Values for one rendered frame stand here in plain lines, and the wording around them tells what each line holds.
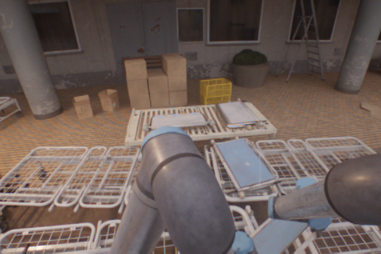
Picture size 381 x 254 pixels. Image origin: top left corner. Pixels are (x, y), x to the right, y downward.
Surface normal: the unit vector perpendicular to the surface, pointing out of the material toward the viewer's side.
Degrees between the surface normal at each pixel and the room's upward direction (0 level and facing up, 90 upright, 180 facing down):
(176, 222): 68
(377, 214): 94
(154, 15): 90
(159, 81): 90
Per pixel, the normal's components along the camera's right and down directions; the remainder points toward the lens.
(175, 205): -0.34, -0.13
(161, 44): 0.15, 0.48
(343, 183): -0.93, -0.30
